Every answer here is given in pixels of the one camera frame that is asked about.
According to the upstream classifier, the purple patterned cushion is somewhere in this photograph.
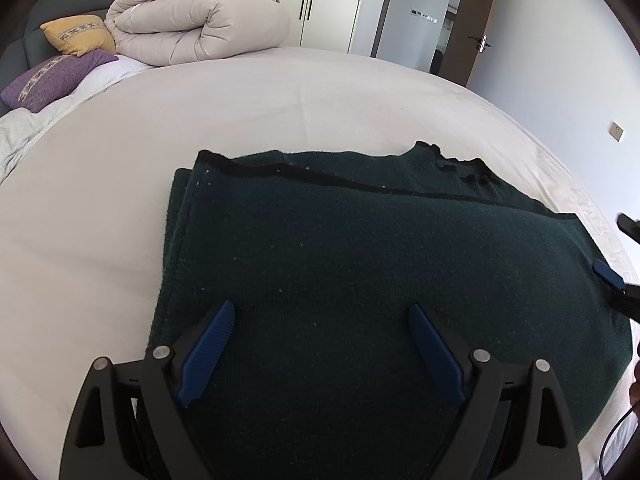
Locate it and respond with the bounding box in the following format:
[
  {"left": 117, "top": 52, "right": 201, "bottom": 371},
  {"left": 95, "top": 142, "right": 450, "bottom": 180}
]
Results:
[{"left": 1, "top": 49, "right": 117, "bottom": 114}]

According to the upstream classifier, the wall socket plate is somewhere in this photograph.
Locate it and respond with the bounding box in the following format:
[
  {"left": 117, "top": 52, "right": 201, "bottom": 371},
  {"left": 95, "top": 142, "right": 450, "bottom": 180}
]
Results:
[{"left": 608, "top": 122, "right": 624, "bottom": 142}]

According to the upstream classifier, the white pillow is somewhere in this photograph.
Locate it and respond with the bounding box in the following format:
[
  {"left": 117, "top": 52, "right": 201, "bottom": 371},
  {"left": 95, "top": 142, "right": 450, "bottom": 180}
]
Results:
[{"left": 1, "top": 55, "right": 152, "bottom": 181}]

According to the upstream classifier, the white bed sheet mattress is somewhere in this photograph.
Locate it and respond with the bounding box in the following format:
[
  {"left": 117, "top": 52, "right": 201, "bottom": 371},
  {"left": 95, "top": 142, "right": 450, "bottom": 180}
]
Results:
[{"left": 1, "top": 48, "right": 639, "bottom": 479}]

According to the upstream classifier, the dark green knit sweater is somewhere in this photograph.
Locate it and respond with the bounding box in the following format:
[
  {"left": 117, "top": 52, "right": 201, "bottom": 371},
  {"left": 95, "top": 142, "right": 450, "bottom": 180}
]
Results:
[{"left": 150, "top": 143, "right": 632, "bottom": 479}]

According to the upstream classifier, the black cable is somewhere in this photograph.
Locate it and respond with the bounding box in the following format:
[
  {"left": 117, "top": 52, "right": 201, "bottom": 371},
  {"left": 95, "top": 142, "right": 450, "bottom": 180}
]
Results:
[{"left": 598, "top": 398, "right": 640, "bottom": 480}]

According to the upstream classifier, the dark grey headboard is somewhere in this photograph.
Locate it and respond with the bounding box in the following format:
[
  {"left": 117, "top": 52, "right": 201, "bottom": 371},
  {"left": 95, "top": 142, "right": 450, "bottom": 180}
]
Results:
[{"left": 1, "top": 0, "right": 114, "bottom": 115}]

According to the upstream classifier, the rolled beige duvet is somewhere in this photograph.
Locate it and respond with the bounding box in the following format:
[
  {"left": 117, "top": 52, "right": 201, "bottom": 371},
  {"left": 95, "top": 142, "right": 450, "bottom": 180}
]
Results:
[{"left": 104, "top": 0, "right": 291, "bottom": 66}]

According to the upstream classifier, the brown wooden door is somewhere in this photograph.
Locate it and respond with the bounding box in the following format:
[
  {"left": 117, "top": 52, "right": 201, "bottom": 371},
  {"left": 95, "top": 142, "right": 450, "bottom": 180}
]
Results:
[{"left": 438, "top": 0, "right": 497, "bottom": 87}]

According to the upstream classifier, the yellow patterned cushion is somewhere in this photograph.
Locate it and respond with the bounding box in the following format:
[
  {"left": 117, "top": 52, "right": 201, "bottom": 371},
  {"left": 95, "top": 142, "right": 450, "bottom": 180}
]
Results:
[{"left": 40, "top": 15, "right": 116, "bottom": 56}]

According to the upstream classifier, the person's right hand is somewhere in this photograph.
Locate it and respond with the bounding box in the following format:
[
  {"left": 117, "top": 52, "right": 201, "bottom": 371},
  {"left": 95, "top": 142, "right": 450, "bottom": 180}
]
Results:
[{"left": 629, "top": 361, "right": 640, "bottom": 405}]

